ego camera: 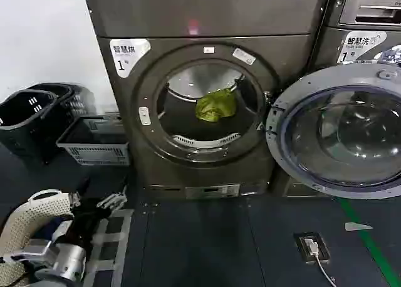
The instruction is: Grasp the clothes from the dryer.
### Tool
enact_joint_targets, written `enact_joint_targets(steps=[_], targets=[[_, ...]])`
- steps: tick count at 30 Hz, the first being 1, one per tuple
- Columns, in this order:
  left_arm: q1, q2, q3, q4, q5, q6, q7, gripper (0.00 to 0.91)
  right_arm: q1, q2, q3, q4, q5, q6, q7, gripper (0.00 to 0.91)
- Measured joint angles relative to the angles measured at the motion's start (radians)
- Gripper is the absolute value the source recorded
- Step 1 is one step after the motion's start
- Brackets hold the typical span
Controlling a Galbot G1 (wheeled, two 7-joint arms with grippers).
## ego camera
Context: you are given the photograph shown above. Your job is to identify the grey stacked dryer unit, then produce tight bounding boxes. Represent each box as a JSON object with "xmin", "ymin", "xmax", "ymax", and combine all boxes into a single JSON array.
[{"xmin": 82, "ymin": 0, "xmax": 331, "ymax": 39}]

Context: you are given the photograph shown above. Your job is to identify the white power plug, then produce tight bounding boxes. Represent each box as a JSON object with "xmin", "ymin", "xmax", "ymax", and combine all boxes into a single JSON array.
[{"xmin": 305, "ymin": 237, "xmax": 320, "ymax": 257}]

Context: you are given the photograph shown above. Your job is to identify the tall black laundry basket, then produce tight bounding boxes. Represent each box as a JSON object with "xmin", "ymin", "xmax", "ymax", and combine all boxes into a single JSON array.
[
  {"xmin": 0, "ymin": 90, "xmax": 60, "ymax": 164},
  {"xmin": 26, "ymin": 82, "xmax": 96, "ymax": 122}
]

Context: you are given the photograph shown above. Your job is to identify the grey front-load dryer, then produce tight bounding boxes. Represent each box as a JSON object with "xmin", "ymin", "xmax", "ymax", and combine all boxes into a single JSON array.
[{"xmin": 95, "ymin": 33, "xmax": 321, "ymax": 201}]

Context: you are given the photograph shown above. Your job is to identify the green floor tape line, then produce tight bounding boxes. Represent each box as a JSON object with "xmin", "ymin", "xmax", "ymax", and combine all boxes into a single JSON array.
[{"xmin": 336, "ymin": 197, "xmax": 401, "ymax": 287}]

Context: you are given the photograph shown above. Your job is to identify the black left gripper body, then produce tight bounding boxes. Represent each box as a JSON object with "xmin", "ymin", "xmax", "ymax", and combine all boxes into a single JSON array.
[{"xmin": 70, "ymin": 198, "xmax": 110, "ymax": 249}]

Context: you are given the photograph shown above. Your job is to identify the black floor socket box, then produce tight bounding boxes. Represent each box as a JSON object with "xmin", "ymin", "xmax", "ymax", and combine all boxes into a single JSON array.
[{"xmin": 293, "ymin": 231, "xmax": 331, "ymax": 265}]

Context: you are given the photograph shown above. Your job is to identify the grey stacked washer unit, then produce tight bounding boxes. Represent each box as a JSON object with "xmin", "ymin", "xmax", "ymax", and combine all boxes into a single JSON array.
[{"xmin": 337, "ymin": 0, "xmax": 401, "ymax": 28}]

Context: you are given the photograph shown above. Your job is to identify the white power cable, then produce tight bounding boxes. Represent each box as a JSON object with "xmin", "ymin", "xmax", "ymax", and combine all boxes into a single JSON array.
[{"xmin": 313, "ymin": 254, "xmax": 337, "ymax": 287}]

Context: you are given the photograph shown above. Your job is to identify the grey front-load washer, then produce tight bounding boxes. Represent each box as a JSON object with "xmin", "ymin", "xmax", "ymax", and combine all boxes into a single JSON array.
[{"xmin": 281, "ymin": 24, "xmax": 401, "ymax": 197}]

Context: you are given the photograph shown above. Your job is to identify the white floor tape piece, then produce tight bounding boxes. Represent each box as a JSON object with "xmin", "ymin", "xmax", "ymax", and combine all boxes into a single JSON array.
[{"xmin": 344, "ymin": 221, "xmax": 374, "ymax": 232}]

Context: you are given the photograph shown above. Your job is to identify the grey rectangular slotted crate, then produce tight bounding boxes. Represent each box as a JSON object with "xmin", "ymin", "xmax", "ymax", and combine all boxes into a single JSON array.
[{"xmin": 55, "ymin": 115, "xmax": 131, "ymax": 167}]

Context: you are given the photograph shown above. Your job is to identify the round glass dryer door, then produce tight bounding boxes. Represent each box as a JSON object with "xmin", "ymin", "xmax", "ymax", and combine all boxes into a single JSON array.
[{"xmin": 264, "ymin": 62, "xmax": 401, "ymax": 201}]

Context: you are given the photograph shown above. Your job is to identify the green cloth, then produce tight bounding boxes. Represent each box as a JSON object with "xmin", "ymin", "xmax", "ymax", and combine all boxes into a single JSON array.
[{"xmin": 194, "ymin": 88, "xmax": 237, "ymax": 123}]

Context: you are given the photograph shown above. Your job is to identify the dark clothes in basket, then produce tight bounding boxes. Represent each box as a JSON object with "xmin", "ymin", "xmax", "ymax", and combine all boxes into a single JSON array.
[{"xmin": 42, "ymin": 216, "xmax": 75, "ymax": 240}]

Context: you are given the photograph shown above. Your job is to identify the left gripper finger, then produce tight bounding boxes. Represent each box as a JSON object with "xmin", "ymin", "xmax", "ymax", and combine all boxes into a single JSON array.
[
  {"xmin": 95, "ymin": 186, "xmax": 129, "ymax": 212},
  {"xmin": 69, "ymin": 176, "xmax": 92, "ymax": 207}
]

